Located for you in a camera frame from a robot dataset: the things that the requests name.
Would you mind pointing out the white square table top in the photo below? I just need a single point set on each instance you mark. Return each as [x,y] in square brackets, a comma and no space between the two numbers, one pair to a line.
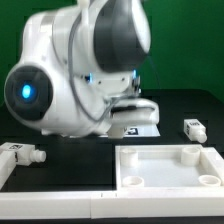
[162,166]

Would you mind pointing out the white front fence bar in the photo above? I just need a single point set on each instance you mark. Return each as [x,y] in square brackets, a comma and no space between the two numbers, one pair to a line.
[125,204]

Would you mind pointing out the white left fence bar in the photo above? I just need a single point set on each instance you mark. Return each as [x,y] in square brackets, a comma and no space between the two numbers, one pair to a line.
[7,165]

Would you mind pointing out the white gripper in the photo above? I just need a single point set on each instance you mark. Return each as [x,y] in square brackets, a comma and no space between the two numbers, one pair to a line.
[134,112]

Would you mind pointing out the marker tag sheet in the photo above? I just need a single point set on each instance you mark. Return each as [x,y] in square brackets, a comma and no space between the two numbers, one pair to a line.
[142,131]

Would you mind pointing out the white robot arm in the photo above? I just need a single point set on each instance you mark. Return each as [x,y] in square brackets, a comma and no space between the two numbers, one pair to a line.
[77,73]

